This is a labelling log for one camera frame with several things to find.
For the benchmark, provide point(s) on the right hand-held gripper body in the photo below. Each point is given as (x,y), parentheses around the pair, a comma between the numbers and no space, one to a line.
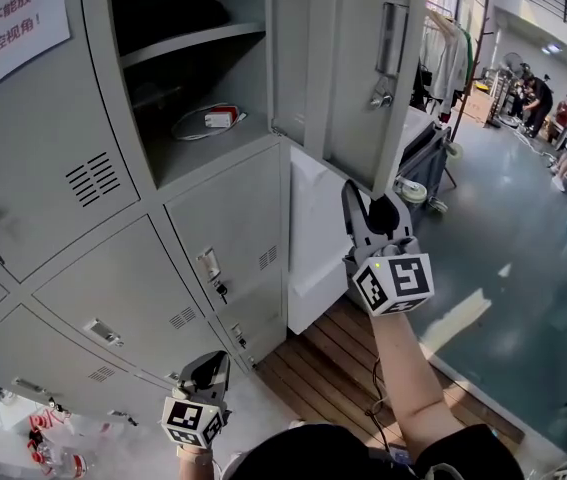
(398,283)

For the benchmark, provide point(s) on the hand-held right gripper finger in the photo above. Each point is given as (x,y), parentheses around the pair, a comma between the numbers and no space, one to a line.
(388,218)
(358,223)

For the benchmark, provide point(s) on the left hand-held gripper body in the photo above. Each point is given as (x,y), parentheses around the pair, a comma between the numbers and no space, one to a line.
(190,420)

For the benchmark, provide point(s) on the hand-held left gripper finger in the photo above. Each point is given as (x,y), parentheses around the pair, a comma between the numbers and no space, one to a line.
(222,383)
(190,375)

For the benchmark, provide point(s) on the grey metal locker cabinet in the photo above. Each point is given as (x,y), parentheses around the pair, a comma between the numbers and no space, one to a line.
(113,278)

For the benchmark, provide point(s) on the person's left forearm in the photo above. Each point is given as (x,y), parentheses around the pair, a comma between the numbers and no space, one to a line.
(195,472)

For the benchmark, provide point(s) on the person's right forearm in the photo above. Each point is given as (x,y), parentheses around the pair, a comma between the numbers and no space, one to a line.
(408,383)

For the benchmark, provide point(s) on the white box unit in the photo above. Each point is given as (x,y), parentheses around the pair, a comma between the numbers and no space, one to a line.
(313,248)

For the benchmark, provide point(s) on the grey wheeled cart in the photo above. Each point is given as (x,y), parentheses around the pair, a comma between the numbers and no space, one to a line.
(423,158)

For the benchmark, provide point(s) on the person's right shoe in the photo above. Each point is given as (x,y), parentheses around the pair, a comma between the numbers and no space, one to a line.
(297,424)

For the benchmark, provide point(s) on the wooden plank platform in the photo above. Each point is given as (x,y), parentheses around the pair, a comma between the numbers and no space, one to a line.
(333,368)

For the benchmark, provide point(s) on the person's black shirt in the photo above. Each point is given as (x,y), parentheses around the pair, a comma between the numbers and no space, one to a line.
(313,455)

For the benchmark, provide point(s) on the wooden coat stand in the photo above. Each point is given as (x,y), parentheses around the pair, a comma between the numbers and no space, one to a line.
(458,115)

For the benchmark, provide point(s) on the clear water jug red cap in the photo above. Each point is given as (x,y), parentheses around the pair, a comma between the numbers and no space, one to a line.
(38,420)
(70,465)

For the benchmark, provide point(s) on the black hanging clothes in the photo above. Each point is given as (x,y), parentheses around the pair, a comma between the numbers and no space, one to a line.
(425,88)

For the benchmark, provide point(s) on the cardboard box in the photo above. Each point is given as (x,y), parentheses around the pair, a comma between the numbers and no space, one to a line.
(478,108)

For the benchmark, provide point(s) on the white hanging clothes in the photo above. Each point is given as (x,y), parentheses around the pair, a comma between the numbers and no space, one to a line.
(450,68)

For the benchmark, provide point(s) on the standing fan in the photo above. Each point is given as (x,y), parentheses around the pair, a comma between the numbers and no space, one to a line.
(513,63)

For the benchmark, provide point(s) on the white paper sign red text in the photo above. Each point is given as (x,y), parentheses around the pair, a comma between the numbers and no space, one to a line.
(13,28)

